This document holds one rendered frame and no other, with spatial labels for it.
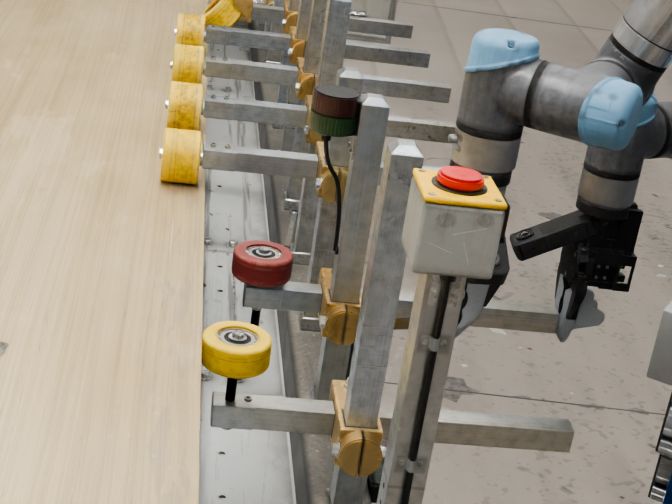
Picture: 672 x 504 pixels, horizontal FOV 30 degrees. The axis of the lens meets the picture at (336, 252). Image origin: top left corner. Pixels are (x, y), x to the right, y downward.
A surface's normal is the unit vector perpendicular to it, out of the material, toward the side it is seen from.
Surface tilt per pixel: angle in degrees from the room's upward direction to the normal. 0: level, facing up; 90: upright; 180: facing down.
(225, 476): 0
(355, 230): 90
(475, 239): 90
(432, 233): 90
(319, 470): 0
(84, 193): 0
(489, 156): 90
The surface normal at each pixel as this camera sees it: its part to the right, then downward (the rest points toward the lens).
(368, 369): 0.09, 0.40
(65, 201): 0.14, -0.91
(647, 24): -0.52, 0.24
